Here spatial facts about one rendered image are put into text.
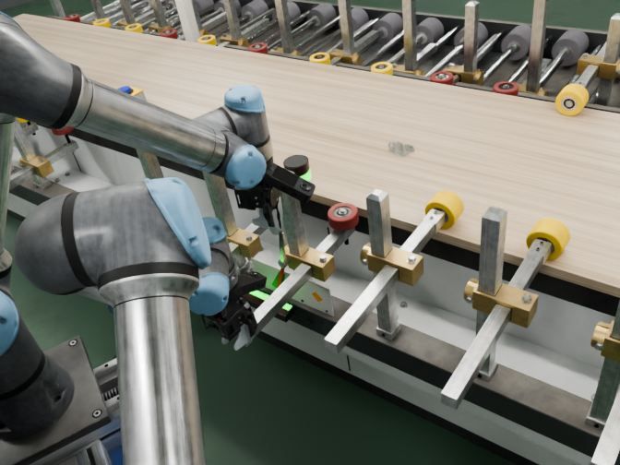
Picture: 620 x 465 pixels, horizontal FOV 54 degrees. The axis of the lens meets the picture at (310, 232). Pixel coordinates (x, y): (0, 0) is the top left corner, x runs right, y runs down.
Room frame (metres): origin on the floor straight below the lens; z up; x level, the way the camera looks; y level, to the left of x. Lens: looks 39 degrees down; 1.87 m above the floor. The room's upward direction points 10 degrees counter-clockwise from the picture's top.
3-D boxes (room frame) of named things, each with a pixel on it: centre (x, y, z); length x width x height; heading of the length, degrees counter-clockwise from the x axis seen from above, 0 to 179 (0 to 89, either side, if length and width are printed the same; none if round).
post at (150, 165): (1.52, 0.42, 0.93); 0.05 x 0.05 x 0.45; 48
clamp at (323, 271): (1.17, 0.02, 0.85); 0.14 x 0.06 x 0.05; 48
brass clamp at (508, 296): (0.83, -0.35, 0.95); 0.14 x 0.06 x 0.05; 48
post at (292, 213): (1.18, 0.04, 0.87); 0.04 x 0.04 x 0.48; 48
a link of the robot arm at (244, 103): (1.10, 0.09, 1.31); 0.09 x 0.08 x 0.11; 119
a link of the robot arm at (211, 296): (0.84, 0.22, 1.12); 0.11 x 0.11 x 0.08; 0
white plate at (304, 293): (1.18, 0.07, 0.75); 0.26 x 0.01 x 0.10; 48
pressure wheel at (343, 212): (1.26, -0.09, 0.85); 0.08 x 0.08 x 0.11
